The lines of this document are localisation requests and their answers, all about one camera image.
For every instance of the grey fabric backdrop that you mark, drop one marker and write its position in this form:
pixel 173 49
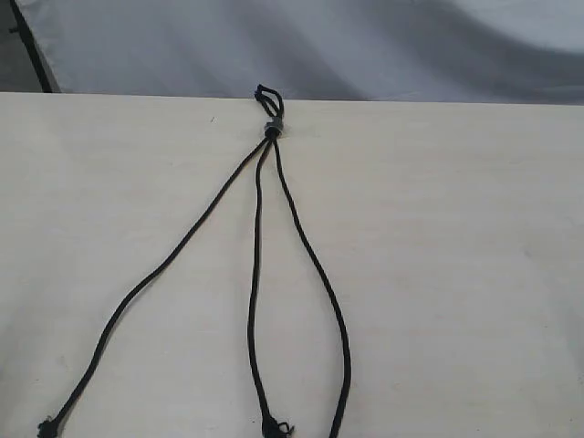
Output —
pixel 500 51

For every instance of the grey cable clamp bracket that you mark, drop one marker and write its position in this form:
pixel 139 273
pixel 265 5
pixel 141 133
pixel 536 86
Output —
pixel 274 128

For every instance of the black backdrop frame pole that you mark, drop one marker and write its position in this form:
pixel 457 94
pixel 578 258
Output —
pixel 43 72

